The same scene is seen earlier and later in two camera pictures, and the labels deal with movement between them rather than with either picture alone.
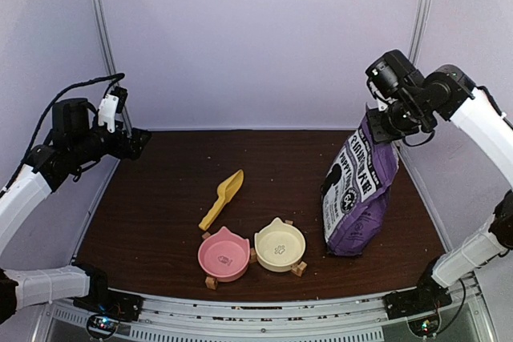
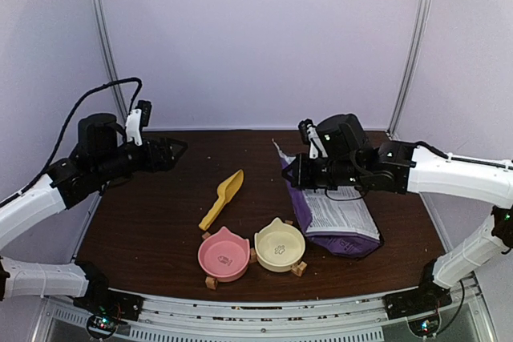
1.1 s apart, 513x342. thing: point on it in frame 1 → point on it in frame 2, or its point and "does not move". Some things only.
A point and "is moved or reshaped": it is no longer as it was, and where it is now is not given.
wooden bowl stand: (212, 283) does not move
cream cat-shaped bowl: (278, 247) does not move
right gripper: (380, 132) → (301, 175)
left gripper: (134, 147) → (165, 162)
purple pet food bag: (356, 195) is moved or reshaped
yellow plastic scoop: (225, 191) does not move
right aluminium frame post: (422, 9) does not move
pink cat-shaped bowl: (224, 256) does not move
